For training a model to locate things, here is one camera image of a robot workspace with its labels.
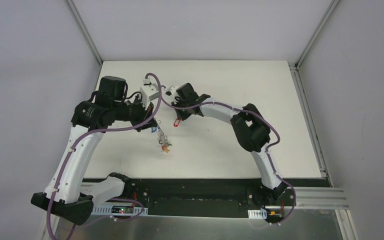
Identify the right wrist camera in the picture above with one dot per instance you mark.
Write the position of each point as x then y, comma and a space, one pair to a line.
171, 91

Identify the right white cable duct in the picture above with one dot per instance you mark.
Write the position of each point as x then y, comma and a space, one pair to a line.
257, 214

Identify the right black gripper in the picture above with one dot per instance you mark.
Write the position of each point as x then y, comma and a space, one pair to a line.
178, 100

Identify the silver key with red tag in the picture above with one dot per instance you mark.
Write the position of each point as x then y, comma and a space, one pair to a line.
177, 122

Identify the left white cable duct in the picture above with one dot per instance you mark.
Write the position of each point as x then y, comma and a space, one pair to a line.
119, 210

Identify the white cable duct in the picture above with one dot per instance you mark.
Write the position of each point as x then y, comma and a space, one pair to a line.
119, 210
257, 214

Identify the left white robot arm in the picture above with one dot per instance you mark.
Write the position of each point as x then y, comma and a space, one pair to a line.
64, 196

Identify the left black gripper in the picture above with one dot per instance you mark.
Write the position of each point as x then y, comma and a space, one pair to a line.
147, 117

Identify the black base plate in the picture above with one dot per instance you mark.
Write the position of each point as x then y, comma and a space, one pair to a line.
206, 197

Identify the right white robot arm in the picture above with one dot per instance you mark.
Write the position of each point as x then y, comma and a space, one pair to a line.
252, 132

